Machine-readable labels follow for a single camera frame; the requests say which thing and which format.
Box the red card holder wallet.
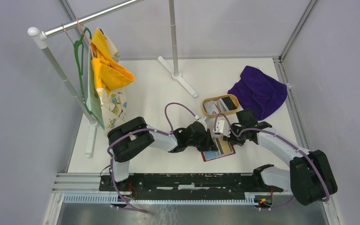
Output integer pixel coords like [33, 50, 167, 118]
[201, 137, 236, 162]

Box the gold VIP card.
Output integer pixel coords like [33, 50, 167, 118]
[215, 137, 234, 156]

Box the oval wooden tray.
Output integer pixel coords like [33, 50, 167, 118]
[202, 94, 240, 119]

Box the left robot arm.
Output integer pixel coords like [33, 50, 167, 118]
[107, 116, 218, 191]

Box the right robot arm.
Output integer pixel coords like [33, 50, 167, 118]
[215, 109, 338, 206]

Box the silver credit card in tray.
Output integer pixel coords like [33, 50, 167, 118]
[203, 100, 220, 115]

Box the black card in tray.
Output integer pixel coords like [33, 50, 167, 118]
[221, 96, 237, 111]

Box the purple cloth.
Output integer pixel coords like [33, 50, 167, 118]
[227, 66, 287, 120]

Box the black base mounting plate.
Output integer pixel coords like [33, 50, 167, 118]
[99, 173, 283, 200]

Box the yellow dinosaur print garment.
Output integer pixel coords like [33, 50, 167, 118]
[89, 28, 135, 134]

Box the green clothes hanger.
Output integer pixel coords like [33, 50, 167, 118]
[73, 34, 92, 115]

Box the metal clothes rack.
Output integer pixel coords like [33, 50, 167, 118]
[27, 0, 199, 158]

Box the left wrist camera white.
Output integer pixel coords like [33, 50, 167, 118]
[195, 115, 210, 131]

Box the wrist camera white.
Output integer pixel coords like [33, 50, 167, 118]
[213, 120, 231, 138]
[195, 115, 210, 131]

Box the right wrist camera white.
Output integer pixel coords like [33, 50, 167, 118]
[213, 120, 231, 138]

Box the white cable duct strip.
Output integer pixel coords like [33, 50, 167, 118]
[62, 193, 258, 206]

